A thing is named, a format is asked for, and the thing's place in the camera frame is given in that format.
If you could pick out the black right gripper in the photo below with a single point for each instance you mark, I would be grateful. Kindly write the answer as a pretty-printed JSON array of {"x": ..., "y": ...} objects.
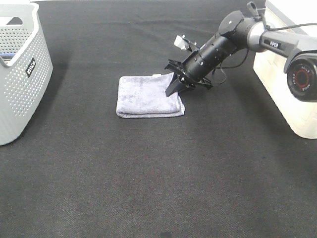
[{"x": 186, "y": 76}]

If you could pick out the white plastic storage basket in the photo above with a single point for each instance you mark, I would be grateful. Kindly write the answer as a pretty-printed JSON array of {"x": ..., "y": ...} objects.
[{"x": 268, "y": 66}]

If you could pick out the grey perforated plastic basket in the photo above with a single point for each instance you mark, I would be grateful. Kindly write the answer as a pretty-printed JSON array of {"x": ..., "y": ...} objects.
[{"x": 25, "y": 67}]

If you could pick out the lavender grey towel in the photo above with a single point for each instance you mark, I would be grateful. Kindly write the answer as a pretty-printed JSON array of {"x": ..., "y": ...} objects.
[{"x": 144, "y": 97}]

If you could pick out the black fabric table mat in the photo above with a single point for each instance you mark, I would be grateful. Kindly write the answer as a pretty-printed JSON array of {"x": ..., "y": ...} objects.
[{"x": 231, "y": 167}]

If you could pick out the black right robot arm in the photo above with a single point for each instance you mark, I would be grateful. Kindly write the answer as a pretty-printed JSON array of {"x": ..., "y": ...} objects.
[{"x": 238, "y": 32}]

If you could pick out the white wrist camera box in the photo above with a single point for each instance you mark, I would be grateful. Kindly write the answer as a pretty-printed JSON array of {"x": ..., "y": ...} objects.
[{"x": 182, "y": 43}]

